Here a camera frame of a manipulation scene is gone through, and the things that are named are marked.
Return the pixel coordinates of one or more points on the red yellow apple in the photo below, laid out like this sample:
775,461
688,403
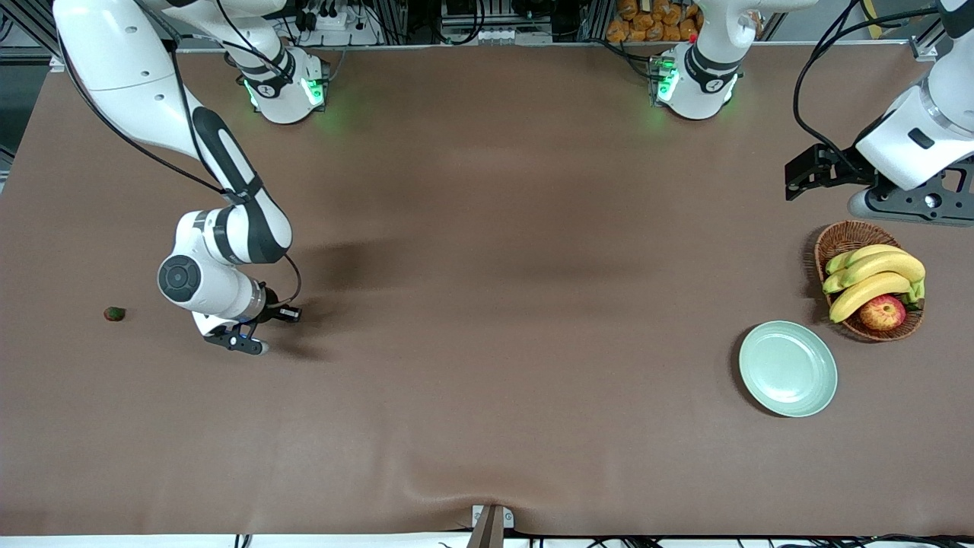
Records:
883,313

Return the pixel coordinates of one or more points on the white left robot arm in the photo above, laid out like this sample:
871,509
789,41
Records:
704,84

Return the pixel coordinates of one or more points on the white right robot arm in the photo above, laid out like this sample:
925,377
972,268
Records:
114,76

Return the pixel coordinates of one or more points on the pale green round plate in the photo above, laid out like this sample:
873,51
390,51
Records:
787,373

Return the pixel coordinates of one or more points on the aluminium frame strut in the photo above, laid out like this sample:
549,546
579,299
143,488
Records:
923,49

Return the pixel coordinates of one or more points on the yellow banana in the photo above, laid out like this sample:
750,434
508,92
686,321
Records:
890,264
867,291
860,253

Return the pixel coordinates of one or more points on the white terminal block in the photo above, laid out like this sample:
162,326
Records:
494,35

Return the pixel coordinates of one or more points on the orange bread rolls pile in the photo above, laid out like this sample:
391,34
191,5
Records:
647,23

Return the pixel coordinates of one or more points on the red strawberry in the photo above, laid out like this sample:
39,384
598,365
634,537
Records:
114,313

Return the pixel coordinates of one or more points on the brown wicker basket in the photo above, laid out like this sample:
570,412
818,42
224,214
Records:
848,236

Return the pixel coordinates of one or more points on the brown table mat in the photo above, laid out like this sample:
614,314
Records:
456,426

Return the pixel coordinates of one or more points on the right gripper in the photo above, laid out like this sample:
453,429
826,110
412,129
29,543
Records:
271,312

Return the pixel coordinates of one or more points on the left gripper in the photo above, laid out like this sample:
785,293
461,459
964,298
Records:
850,171

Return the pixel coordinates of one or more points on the white power strip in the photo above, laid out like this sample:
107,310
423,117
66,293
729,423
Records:
342,21

